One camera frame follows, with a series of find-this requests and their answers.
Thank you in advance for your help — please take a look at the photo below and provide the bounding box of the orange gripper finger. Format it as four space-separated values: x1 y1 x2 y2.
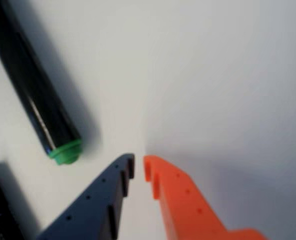
143 154 267 240

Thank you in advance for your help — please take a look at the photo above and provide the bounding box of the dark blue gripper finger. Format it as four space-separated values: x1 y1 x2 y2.
35 153 135 240

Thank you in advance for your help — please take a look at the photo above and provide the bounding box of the black cylinder with silver end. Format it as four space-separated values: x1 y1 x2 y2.
0 161 26 240

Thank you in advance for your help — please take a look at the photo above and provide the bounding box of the black marker with green cap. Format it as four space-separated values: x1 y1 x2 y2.
0 0 83 167

